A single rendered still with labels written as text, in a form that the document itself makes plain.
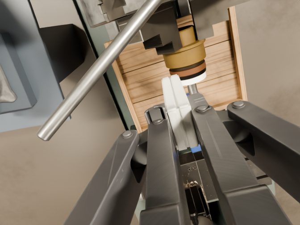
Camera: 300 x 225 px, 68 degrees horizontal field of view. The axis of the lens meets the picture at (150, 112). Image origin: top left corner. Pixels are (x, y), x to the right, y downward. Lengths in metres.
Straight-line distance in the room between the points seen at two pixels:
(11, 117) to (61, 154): 1.03
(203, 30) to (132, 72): 0.29
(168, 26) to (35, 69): 0.59
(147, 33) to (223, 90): 0.43
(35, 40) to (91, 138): 1.11
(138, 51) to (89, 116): 1.14
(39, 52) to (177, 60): 0.55
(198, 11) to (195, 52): 0.07
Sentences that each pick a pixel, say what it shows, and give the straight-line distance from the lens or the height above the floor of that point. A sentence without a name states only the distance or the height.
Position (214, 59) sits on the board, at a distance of 0.70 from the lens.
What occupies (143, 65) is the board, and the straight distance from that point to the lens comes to 0.67.
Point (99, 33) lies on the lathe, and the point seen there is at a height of 0.54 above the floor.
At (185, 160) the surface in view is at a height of 1.00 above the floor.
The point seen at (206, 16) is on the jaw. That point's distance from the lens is 0.45.
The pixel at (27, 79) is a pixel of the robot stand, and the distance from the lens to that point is 0.90.
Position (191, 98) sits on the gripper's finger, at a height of 1.39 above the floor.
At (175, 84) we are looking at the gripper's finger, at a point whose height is 1.38.
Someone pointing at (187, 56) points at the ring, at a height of 1.12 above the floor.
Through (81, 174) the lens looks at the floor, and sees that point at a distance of 2.05.
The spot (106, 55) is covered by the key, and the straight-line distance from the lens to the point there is 0.20.
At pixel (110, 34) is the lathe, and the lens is 0.69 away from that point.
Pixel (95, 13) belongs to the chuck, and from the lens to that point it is 0.37.
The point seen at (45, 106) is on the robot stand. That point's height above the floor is 0.75.
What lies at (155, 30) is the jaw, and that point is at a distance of 0.37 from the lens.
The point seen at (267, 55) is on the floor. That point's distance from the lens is 1.79.
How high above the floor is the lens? 1.54
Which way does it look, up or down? 66 degrees down
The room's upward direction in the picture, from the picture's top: 174 degrees clockwise
